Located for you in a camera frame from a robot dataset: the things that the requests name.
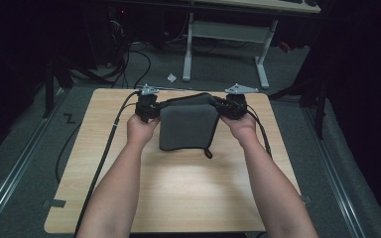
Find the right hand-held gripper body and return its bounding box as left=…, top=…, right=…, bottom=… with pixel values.
left=222, top=83, right=260, bottom=121

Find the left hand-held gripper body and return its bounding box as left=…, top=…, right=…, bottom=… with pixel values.
left=134, top=83, right=161, bottom=124

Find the grey cloth with black trim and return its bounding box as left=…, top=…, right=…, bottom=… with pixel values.
left=158, top=92, right=221, bottom=160

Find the person's right hand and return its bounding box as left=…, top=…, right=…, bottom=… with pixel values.
left=219, top=113, right=258, bottom=144

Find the person's left hand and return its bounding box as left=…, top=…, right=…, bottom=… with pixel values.
left=126, top=113, right=162, bottom=147

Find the white-legged desk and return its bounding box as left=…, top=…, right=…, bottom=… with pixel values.
left=182, top=0, right=321, bottom=90

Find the small red object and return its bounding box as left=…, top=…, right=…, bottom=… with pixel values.
left=278, top=41, right=293, bottom=54

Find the black metal stand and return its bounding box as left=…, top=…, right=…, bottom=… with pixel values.
left=41, top=56, right=75, bottom=119
left=267, top=75, right=328, bottom=140

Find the right hand-held gripper cable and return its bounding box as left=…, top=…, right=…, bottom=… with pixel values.
left=246, top=104, right=274, bottom=159

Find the bundle of black floor cables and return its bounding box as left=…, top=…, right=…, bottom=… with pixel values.
left=68, top=13, right=153, bottom=90

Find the thin black floor cable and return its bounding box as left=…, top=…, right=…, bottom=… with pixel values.
left=55, top=122, right=83, bottom=184

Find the metal floor rail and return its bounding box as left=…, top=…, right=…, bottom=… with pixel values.
left=302, top=105, right=368, bottom=238
left=0, top=87, right=67, bottom=232

